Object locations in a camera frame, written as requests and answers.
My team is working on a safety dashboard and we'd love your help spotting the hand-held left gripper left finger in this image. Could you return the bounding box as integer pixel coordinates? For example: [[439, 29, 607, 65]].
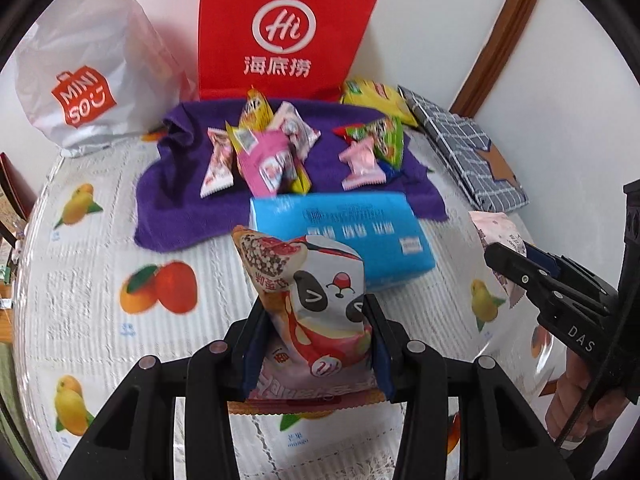
[[59, 302, 275, 480]]

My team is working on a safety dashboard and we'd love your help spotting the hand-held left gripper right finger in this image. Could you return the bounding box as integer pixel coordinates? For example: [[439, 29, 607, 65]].
[[361, 292, 583, 480]]

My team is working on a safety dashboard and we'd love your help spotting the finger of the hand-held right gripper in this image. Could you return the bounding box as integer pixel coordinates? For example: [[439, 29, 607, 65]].
[[484, 242, 556, 313], [522, 242, 566, 276]]

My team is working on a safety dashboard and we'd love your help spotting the panda print snack packet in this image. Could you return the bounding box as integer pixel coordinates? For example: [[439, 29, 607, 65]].
[[231, 226, 388, 406]]

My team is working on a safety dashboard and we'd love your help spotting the small blue candy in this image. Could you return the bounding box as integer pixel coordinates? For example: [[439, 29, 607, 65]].
[[376, 159, 407, 181]]

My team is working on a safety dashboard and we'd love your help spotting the pink white candy bar wrapper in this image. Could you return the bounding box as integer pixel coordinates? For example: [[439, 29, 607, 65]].
[[200, 128, 236, 198]]

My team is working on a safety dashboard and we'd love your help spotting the pink snack bag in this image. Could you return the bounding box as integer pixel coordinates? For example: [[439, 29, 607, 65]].
[[226, 122, 301, 197]]

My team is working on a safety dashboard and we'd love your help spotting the green triangular snack packet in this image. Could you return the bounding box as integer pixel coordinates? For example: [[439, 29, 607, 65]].
[[345, 116, 405, 171]]

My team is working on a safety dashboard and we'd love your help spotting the small pink candy packet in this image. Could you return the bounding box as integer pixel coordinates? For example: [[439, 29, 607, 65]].
[[339, 137, 387, 191]]

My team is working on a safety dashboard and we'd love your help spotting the clear white snack packet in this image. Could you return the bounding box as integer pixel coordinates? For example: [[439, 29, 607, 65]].
[[272, 101, 321, 166]]

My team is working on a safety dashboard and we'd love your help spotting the yellow triangular snack packet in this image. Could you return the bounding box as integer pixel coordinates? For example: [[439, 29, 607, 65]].
[[238, 88, 274, 131]]

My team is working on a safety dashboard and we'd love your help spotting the person's right hand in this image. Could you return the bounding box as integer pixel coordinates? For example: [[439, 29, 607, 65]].
[[546, 355, 631, 453]]

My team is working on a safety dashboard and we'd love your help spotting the blue tissue pack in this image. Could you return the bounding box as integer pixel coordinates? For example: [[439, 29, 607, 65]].
[[249, 192, 436, 292]]

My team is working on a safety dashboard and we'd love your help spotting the grey checked folded cloth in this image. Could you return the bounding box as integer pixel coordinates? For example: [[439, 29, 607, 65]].
[[397, 85, 530, 212]]

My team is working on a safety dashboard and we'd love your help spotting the fruit print tablecloth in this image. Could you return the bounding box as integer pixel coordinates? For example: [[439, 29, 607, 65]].
[[12, 130, 601, 480]]

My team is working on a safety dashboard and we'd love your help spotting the purple towel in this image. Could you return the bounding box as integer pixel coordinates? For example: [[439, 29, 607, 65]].
[[134, 100, 448, 252]]

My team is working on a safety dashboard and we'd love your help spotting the large yellow snack bag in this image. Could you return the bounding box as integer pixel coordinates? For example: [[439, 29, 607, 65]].
[[341, 77, 418, 128]]

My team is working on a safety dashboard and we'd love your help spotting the green bedsheet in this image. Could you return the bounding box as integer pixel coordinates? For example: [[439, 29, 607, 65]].
[[0, 345, 31, 461]]

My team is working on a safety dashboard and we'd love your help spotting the patterned book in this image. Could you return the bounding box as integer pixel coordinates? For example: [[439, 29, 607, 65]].
[[0, 152, 38, 221]]

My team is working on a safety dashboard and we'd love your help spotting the red paper bag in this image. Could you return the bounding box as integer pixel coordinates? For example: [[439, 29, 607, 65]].
[[197, 0, 388, 103]]

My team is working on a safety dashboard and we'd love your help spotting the white plastic shopping bag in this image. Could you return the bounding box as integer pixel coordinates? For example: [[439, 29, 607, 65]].
[[15, 0, 198, 159]]

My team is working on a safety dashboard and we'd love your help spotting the brown wooden door frame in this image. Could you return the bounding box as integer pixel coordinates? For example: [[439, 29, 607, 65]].
[[449, 0, 548, 121]]

